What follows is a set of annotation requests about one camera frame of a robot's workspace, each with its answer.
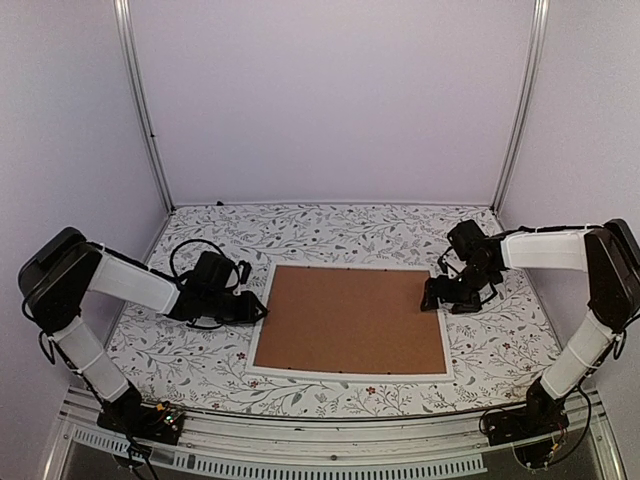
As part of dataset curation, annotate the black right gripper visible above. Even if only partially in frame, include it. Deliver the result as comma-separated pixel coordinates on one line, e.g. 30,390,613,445
421,262,499,314

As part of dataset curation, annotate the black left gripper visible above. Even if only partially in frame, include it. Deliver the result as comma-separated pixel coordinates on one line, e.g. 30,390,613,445
203,291,268,327

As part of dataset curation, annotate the brown cardboard backing board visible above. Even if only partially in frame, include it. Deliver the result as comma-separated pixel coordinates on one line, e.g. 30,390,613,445
252,265,448,375

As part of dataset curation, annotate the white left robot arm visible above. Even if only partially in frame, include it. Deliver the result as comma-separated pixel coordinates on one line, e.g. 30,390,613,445
18,227,268,434

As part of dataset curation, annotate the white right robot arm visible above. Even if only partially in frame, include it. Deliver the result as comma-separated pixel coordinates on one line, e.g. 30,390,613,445
420,218,639,436

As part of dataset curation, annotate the floral patterned table mat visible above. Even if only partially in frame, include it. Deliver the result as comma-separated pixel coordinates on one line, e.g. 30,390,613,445
107,205,560,418

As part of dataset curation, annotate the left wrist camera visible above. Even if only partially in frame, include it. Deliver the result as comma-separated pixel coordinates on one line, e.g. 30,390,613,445
236,260,252,286

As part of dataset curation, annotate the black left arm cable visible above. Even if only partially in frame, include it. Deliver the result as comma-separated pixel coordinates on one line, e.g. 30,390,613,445
169,239,226,286

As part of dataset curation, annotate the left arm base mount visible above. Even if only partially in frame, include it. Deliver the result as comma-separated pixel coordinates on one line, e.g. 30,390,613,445
96,382,185,446

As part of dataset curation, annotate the front aluminium rail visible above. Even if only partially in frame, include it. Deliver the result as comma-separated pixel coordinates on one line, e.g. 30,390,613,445
45,389,625,479

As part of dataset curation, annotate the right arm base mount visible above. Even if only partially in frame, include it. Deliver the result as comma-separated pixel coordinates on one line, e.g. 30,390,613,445
479,379,569,469

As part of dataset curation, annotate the right aluminium corner post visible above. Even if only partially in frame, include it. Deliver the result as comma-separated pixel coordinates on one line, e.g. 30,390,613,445
491,0,550,216

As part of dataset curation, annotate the aluminium corner post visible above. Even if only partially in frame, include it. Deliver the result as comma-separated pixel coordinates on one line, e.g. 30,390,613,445
113,0,175,215
491,0,550,216

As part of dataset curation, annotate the left aluminium corner post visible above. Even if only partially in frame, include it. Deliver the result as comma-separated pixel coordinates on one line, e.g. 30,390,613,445
113,0,175,215

